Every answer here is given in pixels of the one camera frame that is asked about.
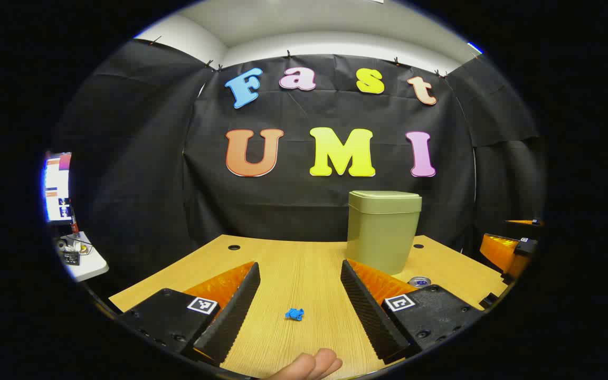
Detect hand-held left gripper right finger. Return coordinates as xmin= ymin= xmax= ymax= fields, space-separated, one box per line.
xmin=340 ymin=259 xmax=485 ymax=365

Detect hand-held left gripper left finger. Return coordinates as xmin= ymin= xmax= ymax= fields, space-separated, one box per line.
xmin=118 ymin=261 xmax=261 ymax=367

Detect green desktop garbage bin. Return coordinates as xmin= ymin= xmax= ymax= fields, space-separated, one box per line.
xmin=345 ymin=191 xmax=423 ymax=276

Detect wooden desktop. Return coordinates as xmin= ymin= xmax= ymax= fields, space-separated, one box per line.
xmin=109 ymin=235 xmax=510 ymax=379

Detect black backdrop cloth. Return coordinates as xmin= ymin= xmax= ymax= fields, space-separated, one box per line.
xmin=53 ymin=38 xmax=547 ymax=296

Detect white side table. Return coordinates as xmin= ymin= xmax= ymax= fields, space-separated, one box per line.
xmin=53 ymin=231 xmax=109 ymax=283

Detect computer monitor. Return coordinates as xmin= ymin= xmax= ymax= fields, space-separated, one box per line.
xmin=44 ymin=152 xmax=73 ymax=225

